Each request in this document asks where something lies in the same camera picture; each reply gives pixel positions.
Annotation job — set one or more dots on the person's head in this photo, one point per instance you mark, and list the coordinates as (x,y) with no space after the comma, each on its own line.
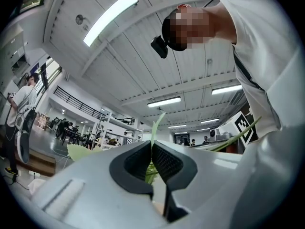
(190,27)

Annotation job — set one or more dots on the black table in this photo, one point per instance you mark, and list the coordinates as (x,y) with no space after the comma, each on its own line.
(71,133)

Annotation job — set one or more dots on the white metal shelving unit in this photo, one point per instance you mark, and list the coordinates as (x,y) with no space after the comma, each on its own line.
(124,125)

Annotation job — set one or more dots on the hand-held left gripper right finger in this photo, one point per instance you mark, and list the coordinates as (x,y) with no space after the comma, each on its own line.
(205,180)

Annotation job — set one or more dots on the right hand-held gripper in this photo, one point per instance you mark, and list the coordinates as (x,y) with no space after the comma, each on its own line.
(245,128)

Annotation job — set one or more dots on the white power strip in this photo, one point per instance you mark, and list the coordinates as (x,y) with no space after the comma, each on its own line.
(34,173)

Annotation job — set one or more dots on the white cube shelf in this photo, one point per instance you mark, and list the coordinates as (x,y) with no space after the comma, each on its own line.
(42,120)

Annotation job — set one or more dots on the white artificial flowers bunch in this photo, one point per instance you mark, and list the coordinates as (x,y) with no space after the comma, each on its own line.
(81,151)

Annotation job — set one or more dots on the dark wooden step platform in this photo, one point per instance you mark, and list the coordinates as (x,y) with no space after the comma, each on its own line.
(40,161)

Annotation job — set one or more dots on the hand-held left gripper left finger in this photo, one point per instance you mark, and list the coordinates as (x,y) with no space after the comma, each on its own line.
(95,187)

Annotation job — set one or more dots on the black head-mounted camera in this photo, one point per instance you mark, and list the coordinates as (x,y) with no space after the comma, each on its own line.
(159,46)

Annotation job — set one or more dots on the black mezzanine railing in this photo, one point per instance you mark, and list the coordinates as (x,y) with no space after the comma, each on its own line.
(78,104)

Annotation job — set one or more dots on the grey metal lockers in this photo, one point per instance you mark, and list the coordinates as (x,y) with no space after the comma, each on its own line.
(12,51)

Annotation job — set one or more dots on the round ceiling fixture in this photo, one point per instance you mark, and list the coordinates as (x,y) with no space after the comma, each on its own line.
(79,20)

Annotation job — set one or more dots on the person's grey printed shirt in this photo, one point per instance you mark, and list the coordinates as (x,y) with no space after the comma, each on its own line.
(262,44)

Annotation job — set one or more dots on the long ceiling light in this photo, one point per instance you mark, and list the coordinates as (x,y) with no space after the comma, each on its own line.
(110,19)
(226,89)
(164,102)

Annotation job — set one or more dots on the blue wall sign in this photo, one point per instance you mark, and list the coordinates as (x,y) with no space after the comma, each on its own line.
(35,68)

